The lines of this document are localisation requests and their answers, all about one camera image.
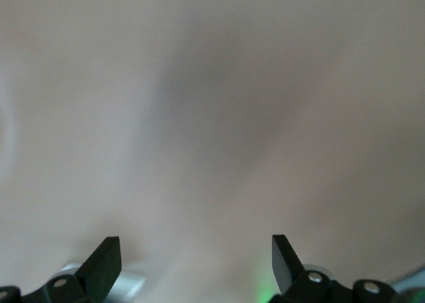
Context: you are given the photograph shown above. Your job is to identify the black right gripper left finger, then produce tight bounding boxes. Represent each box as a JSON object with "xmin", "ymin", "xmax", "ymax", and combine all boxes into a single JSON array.
[{"xmin": 0, "ymin": 236, "xmax": 123, "ymax": 303}]

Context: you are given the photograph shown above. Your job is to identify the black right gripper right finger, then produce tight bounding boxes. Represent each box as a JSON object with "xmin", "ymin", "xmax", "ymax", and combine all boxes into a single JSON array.
[{"xmin": 266, "ymin": 233, "xmax": 404, "ymax": 303}]

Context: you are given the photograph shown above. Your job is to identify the brown table cover sheet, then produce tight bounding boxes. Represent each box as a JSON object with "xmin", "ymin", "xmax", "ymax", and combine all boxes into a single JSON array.
[{"xmin": 0, "ymin": 0, "xmax": 425, "ymax": 303}]

